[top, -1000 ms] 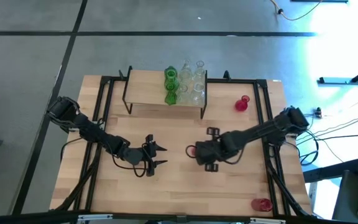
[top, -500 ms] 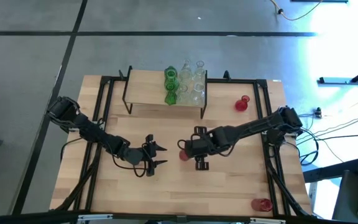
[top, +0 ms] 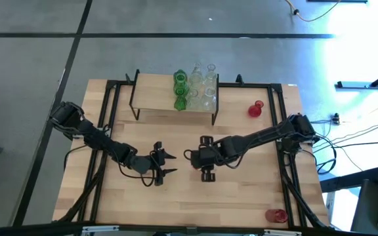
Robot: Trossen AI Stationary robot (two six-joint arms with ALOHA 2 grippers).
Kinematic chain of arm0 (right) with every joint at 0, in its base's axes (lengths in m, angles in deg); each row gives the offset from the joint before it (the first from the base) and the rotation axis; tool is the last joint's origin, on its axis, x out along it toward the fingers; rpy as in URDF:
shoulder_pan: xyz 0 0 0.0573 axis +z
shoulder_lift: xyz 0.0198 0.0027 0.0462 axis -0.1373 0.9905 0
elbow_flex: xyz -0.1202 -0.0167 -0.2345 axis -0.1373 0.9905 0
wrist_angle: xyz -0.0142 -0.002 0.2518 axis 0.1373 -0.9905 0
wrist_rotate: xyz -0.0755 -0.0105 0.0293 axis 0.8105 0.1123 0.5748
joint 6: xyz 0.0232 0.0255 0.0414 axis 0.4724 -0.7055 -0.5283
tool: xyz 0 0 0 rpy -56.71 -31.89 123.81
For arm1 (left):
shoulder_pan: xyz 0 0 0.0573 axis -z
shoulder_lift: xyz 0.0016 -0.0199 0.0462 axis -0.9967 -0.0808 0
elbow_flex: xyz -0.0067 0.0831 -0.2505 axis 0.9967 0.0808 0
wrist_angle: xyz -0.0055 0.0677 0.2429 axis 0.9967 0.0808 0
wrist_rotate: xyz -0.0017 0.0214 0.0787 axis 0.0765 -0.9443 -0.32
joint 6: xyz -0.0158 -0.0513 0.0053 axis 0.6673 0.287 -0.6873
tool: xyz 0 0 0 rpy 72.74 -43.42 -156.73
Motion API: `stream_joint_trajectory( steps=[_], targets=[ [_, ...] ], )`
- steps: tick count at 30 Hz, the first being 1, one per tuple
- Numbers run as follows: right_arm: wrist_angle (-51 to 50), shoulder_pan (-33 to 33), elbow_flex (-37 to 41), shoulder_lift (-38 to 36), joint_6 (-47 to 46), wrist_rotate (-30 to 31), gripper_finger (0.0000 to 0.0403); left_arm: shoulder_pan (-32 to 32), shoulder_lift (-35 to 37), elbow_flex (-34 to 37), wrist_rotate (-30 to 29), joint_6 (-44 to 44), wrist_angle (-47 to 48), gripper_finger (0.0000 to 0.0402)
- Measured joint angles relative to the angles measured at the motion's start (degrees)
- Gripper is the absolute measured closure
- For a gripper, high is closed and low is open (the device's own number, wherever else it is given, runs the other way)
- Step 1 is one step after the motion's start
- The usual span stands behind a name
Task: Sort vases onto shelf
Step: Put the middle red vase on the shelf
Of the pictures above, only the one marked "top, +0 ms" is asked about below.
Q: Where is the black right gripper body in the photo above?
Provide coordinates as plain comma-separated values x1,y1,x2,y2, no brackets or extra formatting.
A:
191,146,221,172

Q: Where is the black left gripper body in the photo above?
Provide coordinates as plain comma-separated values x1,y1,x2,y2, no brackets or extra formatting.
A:
132,153,163,175

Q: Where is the wide-mouth green glass vase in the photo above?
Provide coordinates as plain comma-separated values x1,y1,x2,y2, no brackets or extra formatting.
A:
173,83,190,99

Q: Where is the slim clear glass vase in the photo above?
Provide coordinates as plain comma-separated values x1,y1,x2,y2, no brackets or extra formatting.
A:
204,64,218,87

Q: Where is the ribbed clear glass vase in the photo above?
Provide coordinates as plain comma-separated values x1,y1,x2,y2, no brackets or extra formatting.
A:
190,62,203,87

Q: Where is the black crossbeam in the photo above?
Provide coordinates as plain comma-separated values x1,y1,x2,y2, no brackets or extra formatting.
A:
0,222,378,236

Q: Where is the red glass vase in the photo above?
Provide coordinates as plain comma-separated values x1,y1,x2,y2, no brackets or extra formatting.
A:
264,208,289,224
247,100,264,118

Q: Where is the black desk foot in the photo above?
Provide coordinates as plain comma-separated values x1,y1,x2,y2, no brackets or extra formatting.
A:
319,166,378,193

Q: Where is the black stand base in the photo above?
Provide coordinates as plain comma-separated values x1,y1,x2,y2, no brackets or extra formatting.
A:
335,64,378,90

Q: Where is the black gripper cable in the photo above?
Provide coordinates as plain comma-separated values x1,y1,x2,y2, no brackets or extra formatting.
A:
118,162,159,187

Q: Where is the wooden shelf with black frame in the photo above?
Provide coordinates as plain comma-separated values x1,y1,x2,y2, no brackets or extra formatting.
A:
129,68,220,127

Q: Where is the black aluminium table frame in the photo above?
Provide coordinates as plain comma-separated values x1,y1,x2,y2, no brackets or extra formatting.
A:
53,73,329,230

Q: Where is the silver bracket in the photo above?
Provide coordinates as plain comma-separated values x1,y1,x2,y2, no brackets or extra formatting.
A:
262,228,303,236
81,224,120,236

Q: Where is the black box cable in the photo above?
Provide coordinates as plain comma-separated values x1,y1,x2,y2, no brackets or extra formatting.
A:
63,143,91,171

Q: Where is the black floor cable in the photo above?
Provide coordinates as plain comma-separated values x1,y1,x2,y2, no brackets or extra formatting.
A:
315,136,378,174

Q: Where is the white floor cable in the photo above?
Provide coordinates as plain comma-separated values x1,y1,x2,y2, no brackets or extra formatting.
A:
306,114,378,145

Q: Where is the yellow hanging cable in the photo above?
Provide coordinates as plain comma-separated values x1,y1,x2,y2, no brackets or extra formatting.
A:
297,0,343,23

